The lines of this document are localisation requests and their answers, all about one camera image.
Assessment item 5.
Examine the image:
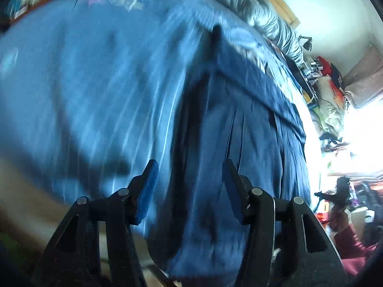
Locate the navy blue garment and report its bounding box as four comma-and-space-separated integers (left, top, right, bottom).
147, 26, 310, 286

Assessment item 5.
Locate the red sleeved forearm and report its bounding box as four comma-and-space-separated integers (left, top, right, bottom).
329, 207, 377, 277

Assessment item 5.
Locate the cluttered bedside clothes pile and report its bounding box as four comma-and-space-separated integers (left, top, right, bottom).
300, 56, 348, 152

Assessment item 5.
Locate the black desk lamp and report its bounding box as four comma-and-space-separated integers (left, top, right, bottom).
299, 35, 312, 51

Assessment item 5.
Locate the blue striped bed sheet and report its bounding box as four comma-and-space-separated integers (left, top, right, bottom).
0, 0, 323, 240

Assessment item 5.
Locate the grey quilted duvet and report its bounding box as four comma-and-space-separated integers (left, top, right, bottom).
216, 0, 304, 66

